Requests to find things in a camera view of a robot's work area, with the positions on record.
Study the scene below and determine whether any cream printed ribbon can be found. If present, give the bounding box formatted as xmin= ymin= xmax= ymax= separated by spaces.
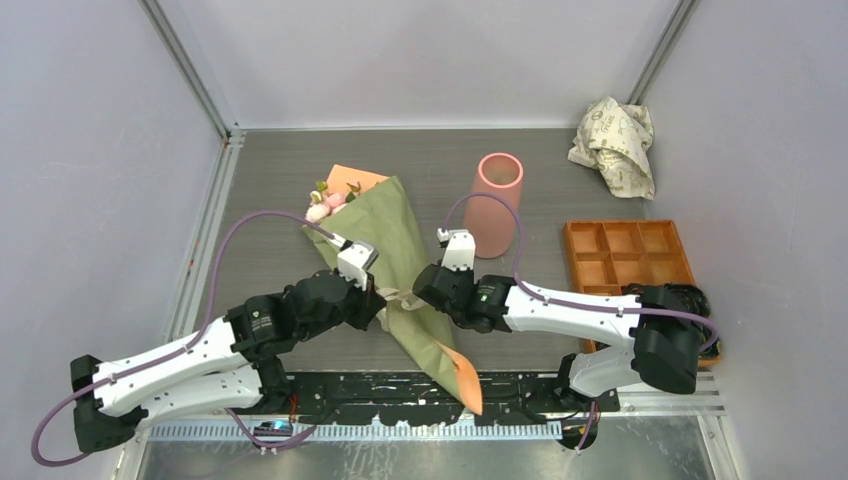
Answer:
xmin=376 ymin=287 xmax=426 ymax=333

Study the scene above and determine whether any green orange flower bouquet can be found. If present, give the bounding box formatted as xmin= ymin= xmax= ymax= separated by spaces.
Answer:
xmin=306 ymin=164 xmax=483 ymax=415

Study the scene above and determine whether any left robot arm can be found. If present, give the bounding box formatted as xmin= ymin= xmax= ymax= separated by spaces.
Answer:
xmin=70 ymin=270 xmax=387 ymax=453

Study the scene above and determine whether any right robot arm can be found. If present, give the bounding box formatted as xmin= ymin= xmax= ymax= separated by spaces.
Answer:
xmin=413 ymin=264 xmax=701 ymax=411

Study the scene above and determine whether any pink cylindrical vase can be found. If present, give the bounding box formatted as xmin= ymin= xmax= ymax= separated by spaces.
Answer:
xmin=463 ymin=153 xmax=524 ymax=259

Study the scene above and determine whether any orange compartment tray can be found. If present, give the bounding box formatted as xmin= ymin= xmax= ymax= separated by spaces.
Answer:
xmin=562 ymin=219 xmax=723 ymax=371

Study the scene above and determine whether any dark patterned rolled tie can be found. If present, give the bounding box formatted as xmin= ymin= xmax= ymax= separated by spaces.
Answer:
xmin=621 ymin=283 xmax=711 ymax=318

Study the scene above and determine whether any crumpled printed paper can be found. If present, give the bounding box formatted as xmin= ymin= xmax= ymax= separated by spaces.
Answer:
xmin=567 ymin=96 xmax=655 ymax=200

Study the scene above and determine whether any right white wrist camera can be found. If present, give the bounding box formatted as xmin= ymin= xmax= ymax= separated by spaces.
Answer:
xmin=436 ymin=228 xmax=476 ymax=272

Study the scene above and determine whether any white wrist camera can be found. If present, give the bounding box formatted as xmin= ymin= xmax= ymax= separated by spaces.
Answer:
xmin=436 ymin=228 xmax=476 ymax=272
xmin=336 ymin=239 xmax=379 ymax=291

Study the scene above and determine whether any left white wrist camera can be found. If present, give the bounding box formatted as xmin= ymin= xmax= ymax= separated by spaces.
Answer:
xmin=336 ymin=239 xmax=379 ymax=291

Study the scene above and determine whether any aluminium frame rail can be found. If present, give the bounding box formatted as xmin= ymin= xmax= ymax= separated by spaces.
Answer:
xmin=163 ymin=124 xmax=245 ymax=343

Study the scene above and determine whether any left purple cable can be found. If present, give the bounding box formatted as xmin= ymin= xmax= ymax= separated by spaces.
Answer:
xmin=30 ymin=210 xmax=352 ymax=468

